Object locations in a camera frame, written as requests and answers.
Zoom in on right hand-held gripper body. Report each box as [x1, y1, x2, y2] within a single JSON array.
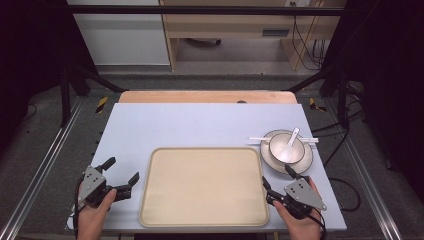
[[265, 177, 328, 220]]

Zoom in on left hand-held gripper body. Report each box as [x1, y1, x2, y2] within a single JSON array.
[[77, 165, 132, 209]]

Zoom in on person's right hand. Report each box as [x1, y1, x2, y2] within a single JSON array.
[[272, 176, 325, 240]]

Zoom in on person's left hand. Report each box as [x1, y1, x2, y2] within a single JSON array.
[[76, 187, 118, 240]]

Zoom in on white plate with dark rim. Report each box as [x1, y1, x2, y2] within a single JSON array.
[[259, 129, 314, 175]]

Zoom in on white bowl with dark rim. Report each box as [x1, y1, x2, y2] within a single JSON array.
[[268, 132, 306, 165]]

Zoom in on white ceramic spoon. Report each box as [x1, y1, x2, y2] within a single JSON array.
[[279, 127, 301, 163]]

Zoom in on white chopstick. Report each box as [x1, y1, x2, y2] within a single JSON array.
[[248, 136, 320, 143], [250, 140, 320, 146]]

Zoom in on yellow black tape marker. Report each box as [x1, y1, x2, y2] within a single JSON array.
[[95, 95, 110, 115], [307, 97, 328, 113]]

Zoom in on beige rectangular tray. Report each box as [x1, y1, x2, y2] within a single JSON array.
[[138, 146, 270, 228]]

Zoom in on black metal stand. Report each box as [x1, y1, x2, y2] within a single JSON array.
[[59, 62, 130, 128], [282, 62, 352, 130]]

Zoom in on light blue table mat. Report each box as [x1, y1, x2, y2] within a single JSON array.
[[65, 102, 348, 234]]

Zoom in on wooden table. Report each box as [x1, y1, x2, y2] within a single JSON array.
[[118, 90, 299, 105]]

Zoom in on white cabinet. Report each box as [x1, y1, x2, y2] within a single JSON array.
[[66, 0, 171, 67]]

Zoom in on dark curtain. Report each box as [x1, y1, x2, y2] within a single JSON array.
[[322, 0, 424, 203], [0, 0, 98, 153]]

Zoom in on light wooden desk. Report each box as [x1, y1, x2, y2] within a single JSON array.
[[158, 0, 348, 72]]

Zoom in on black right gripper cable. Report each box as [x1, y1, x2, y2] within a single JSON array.
[[308, 207, 328, 240]]

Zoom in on black floor cable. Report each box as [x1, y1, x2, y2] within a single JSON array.
[[311, 98, 364, 213]]

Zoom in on aluminium floor rail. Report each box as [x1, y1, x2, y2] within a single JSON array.
[[323, 97, 405, 240], [0, 95, 87, 240]]

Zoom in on black hanging cables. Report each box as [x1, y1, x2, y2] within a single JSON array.
[[289, 1, 328, 71]]

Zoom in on black horizontal frame bar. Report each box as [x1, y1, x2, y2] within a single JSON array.
[[66, 4, 346, 17]]

